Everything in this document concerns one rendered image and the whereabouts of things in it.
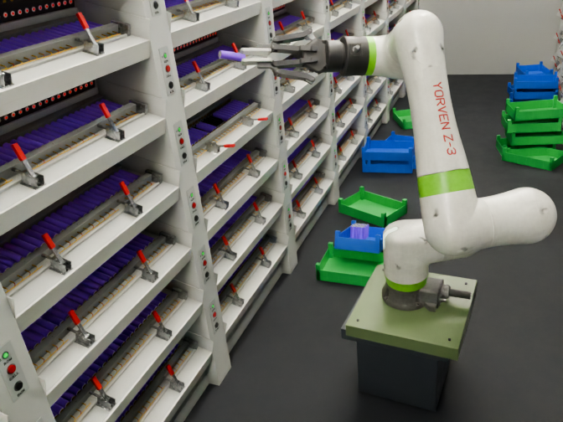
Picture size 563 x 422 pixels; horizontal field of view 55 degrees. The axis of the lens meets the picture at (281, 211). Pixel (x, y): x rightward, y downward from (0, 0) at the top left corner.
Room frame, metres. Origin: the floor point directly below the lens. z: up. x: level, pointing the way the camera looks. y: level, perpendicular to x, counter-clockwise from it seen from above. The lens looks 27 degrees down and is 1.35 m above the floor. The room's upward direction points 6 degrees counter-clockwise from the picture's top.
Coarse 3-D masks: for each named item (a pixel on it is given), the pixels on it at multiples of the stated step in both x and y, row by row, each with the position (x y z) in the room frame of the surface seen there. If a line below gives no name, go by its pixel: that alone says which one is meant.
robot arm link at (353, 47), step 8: (344, 40) 1.31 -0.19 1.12; (352, 40) 1.31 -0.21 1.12; (360, 40) 1.31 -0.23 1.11; (344, 48) 1.31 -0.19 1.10; (352, 48) 1.29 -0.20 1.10; (360, 48) 1.29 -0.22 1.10; (368, 48) 1.30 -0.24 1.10; (344, 56) 1.30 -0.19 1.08; (352, 56) 1.28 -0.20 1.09; (360, 56) 1.29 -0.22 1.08; (368, 56) 1.29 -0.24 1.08; (344, 64) 1.30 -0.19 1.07; (352, 64) 1.29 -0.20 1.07; (360, 64) 1.29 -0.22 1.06; (368, 64) 1.29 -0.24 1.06; (344, 72) 1.30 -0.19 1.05; (352, 72) 1.30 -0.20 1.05; (360, 72) 1.30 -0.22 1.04
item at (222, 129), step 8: (256, 104) 2.04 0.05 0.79; (240, 112) 1.93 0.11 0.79; (248, 112) 1.97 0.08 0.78; (232, 120) 1.86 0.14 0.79; (240, 120) 1.91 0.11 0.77; (224, 128) 1.78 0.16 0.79; (232, 128) 1.82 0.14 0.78; (208, 136) 1.70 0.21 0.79; (216, 136) 1.73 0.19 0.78; (224, 136) 1.75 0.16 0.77; (200, 144) 1.64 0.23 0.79; (192, 152) 1.58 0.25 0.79
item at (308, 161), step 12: (312, 132) 2.72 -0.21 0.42; (300, 144) 2.61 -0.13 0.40; (312, 144) 2.53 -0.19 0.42; (324, 144) 2.69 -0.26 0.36; (300, 156) 2.46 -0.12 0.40; (312, 156) 2.53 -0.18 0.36; (324, 156) 2.60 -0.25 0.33; (288, 168) 2.32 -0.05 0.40; (300, 168) 2.38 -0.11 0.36; (312, 168) 2.41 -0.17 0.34; (300, 180) 2.27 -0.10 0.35
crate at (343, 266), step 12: (336, 252) 2.15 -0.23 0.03; (348, 252) 2.12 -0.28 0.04; (360, 252) 2.10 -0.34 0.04; (324, 264) 2.08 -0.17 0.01; (336, 264) 2.08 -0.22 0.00; (348, 264) 2.07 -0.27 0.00; (360, 264) 2.06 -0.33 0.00; (372, 264) 2.05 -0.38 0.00; (324, 276) 1.97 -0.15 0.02; (336, 276) 1.94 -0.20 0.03; (348, 276) 1.92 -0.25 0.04; (360, 276) 1.90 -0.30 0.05
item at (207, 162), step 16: (240, 96) 2.10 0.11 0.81; (256, 96) 2.07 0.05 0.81; (256, 112) 2.01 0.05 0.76; (272, 112) 2.05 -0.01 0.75; (240, 128) 1.85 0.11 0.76; (256, 128) 1.91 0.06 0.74; (224, 144) 1.71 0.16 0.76; (240, 144) 1.79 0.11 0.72; (208, 160) 1.59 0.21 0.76; (224, 160) 1.68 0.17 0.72
